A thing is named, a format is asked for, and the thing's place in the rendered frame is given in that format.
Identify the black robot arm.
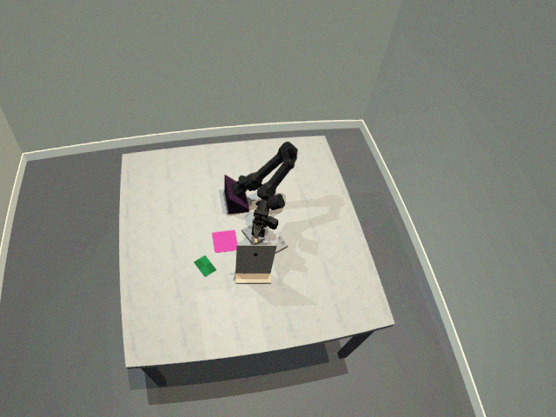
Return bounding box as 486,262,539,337
231,142,298,230

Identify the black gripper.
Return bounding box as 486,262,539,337
251,208,268,239

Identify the translucent magenta square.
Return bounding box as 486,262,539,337
212,230,237,253

